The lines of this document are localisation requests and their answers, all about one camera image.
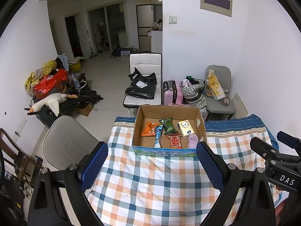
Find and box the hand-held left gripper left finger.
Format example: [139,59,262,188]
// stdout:
[27,141,109,226]

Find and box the white padded chair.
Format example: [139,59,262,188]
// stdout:
[123,53,163,117]

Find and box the checked blanket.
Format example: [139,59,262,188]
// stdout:
[86,114,281,226]

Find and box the pink suitcase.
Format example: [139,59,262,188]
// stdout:
[162,80,184,106]

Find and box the yellow cloth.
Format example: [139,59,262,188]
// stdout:
[25,60,58,97]

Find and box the black floor bag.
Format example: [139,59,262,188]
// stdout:
[111,46,123,58]

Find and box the grey shell chair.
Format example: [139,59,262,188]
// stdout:
[43,115,99,171]

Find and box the yellow print paper box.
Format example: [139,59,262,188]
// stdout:
[206,74,224,99]

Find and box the wall electrical panel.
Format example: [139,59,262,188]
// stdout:
[200,0,233,18]

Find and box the wooden chair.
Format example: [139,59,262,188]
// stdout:
[0,128,45,184]

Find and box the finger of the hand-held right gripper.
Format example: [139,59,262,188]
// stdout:
[277,131,301,149]
[250,136,284,162]

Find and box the black white patterned tote bag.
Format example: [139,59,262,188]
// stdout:
[180,76,208,109]

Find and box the purple grey sock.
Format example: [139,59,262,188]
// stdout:
[187,133,200,149]

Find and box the small cardboard box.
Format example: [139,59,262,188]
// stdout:
[76,102,94,117]

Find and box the refrigerator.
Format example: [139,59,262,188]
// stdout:
[136,3,163,52]

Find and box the white board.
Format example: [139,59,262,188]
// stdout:
[231,92,249,119]

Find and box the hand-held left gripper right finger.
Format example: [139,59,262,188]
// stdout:
[196,141,277,226]

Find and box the green snack packet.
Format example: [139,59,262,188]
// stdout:
[158,117,179,135]

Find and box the yellow tissue pack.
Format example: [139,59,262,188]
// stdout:
[177,120,197,139]

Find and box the red plastic bag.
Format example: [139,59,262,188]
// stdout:
[33,69,69,99]

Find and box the grey cushioned chair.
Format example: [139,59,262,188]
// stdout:
[204,65,236,120]

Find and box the orange snack packet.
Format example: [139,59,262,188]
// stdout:
[141,122,159,137]

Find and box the yellow bin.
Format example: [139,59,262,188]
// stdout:
[68,56,83,71]

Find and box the white goose plush toy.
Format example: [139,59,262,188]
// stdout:
[29,93,78,117]

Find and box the blue white tube packet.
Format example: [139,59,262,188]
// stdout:
[154,125,163,148]

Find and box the red snack packet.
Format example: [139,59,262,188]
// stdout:
[165,133,183,148]

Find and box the black plastic bag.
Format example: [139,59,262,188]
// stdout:
[124,67,158,100]

